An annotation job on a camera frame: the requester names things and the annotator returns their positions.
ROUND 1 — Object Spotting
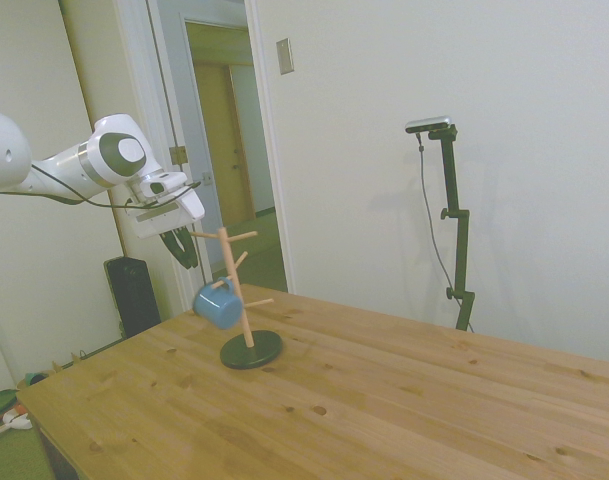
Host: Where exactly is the wooden mug tree black base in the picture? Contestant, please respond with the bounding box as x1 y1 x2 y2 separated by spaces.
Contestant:
190 227 284 371

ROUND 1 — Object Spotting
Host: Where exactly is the white floor object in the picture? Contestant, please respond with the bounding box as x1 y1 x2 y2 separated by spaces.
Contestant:
2 409 34 431

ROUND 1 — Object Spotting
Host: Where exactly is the grey camera on stand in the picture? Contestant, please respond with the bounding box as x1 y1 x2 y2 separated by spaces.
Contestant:
405 115 454 135

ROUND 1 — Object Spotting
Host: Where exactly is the low wooden floor rack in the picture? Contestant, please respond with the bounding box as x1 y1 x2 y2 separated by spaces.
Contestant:
51 349 93 374

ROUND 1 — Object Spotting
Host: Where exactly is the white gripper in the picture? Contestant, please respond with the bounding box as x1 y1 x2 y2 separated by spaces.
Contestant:
123 192 207 270

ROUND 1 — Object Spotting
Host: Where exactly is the white open door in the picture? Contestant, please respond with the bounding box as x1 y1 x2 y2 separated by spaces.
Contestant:
58 0 185 346

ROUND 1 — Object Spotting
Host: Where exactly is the grey wall switch plate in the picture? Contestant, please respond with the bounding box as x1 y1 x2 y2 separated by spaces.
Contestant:
275 37 295 76

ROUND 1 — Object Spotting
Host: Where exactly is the blue enamel mug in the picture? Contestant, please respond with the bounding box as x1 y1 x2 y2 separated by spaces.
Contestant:
192 276 243 331

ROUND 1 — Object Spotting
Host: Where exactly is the wooden hallway door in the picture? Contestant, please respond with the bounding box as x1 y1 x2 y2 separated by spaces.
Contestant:
193 63 258 227

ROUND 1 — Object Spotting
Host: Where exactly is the black articulated camera stand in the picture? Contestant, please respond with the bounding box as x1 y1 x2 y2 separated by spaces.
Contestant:
426 124 476 332

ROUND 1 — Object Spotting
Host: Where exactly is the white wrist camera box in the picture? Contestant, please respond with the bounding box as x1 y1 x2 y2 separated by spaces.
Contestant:
136 172 189 204

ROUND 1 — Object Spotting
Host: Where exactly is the white door frame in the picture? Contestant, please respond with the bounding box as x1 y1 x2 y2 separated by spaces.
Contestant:
144 0 298 296

